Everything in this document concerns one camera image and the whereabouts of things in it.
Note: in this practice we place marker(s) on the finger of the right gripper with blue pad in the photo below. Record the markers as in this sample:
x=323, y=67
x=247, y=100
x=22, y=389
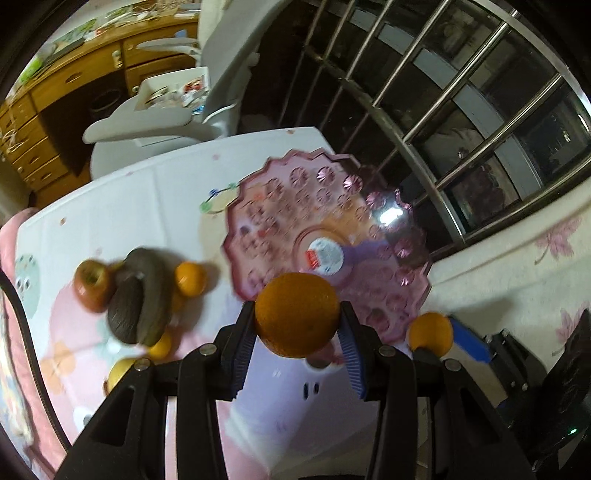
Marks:
x=474, y=345

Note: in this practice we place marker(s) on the dark green cucumber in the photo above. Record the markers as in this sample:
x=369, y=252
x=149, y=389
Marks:
x=157, y=280

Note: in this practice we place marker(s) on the yellow pear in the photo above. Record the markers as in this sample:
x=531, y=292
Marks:
x=118, y=370

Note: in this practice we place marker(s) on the small yellow kumquat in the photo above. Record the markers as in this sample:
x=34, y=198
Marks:
x=162, y=348

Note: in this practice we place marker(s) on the pink plastic fruit tray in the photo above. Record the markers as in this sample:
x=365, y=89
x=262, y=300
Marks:
x=318, y=213

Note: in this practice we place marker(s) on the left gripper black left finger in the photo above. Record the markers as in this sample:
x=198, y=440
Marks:
x=235, y=345

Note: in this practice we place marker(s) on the red apple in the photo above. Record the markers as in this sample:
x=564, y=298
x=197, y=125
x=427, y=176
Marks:
x=94, y=285

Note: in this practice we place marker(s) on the grey office chair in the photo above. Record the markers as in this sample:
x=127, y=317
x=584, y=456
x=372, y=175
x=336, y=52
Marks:
x=188, y=106

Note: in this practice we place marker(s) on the metal window grille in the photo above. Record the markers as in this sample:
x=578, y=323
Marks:
x=460, y=105

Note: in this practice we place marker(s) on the large orange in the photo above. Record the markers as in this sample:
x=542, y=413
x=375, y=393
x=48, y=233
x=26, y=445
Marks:
x=297, y=314

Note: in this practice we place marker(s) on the dark avocado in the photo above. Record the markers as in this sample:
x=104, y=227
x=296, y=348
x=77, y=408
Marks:
x=124, y=310

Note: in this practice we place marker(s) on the wooden desk with drawers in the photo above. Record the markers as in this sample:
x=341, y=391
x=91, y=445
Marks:
x=43, y=124

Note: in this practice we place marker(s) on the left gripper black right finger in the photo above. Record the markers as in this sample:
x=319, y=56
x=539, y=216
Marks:
x=360, y=346

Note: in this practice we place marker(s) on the small orange tangerine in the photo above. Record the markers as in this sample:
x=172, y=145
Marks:
x=191, y=279

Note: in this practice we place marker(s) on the white floral curtain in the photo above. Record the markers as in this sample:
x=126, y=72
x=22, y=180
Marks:
x=532, y=279

